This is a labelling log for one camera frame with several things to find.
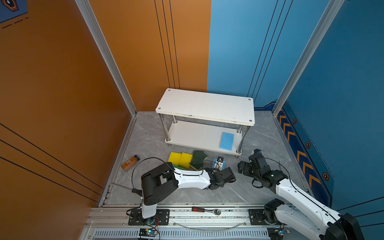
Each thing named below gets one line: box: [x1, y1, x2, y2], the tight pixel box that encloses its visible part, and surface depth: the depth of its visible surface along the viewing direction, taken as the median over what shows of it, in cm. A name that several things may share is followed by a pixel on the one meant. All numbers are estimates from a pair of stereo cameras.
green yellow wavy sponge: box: [189, 150, 208, 171], surface depth 93 cm
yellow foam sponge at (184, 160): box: [178, 152, 193, 169], surface depth 94 cm
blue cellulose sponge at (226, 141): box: [219, 132, 235, 151], surface depth 96 cm
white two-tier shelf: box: [155, 88, 256, 158], surface depth 81 cm
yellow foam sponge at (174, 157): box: [167, 151, 182, 166], surface depth 95 cm
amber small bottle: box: [121, 154, 141, 172], surface depth 91 cm
